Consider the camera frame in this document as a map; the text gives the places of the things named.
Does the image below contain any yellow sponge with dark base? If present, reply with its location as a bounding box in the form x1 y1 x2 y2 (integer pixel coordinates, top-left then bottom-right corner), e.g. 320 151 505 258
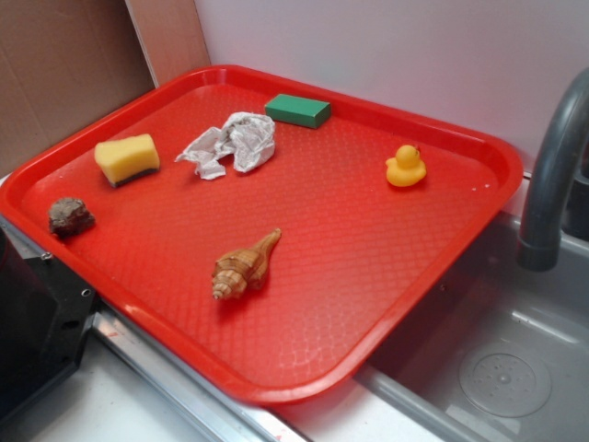
94 134 160 187

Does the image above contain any brown rough rock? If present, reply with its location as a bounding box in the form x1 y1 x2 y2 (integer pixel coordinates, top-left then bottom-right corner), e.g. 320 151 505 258
48 197 96 238

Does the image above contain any red plastic tray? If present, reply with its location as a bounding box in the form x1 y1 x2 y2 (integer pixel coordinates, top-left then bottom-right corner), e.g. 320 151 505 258
1 65 523 405

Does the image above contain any brown spiral seashell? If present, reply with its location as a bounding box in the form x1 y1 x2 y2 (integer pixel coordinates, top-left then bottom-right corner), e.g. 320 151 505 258
212 228 282 300

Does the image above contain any crumpled white paper towel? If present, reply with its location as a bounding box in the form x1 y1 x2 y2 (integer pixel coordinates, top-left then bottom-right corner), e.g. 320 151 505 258
175 112 276 180

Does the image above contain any green rectangular block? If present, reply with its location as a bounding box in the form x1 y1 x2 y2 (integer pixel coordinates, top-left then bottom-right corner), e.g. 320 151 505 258
264 94 331 129

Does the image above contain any yellow rubber duck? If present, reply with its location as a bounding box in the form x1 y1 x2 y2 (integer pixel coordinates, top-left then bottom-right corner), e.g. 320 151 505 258
386 145 427 187

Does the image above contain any grey plastic sink basin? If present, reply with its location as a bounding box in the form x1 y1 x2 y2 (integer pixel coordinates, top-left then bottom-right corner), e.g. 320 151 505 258
357 215 588 441

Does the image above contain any grey curved faucet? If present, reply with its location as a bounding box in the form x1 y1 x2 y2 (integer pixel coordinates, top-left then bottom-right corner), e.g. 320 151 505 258
516 69 588 272

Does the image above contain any brown cardboard panel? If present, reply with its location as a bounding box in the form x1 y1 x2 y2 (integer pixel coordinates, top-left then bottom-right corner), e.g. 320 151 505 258
1 1 210 175

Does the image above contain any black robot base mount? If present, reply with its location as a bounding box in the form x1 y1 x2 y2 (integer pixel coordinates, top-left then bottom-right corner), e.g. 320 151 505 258
1 232 98 425

